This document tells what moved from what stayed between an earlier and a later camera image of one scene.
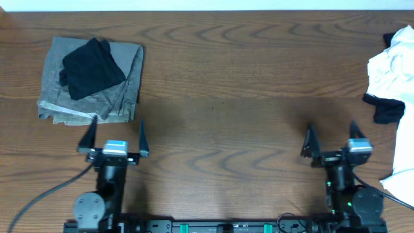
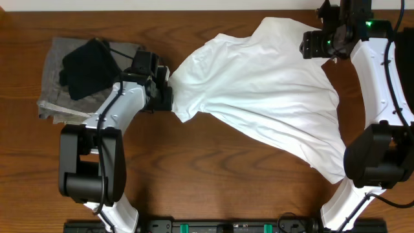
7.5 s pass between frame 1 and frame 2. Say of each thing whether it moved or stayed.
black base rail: stayed
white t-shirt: moved
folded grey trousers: stayed
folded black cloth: stayed
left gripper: moved
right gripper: moved
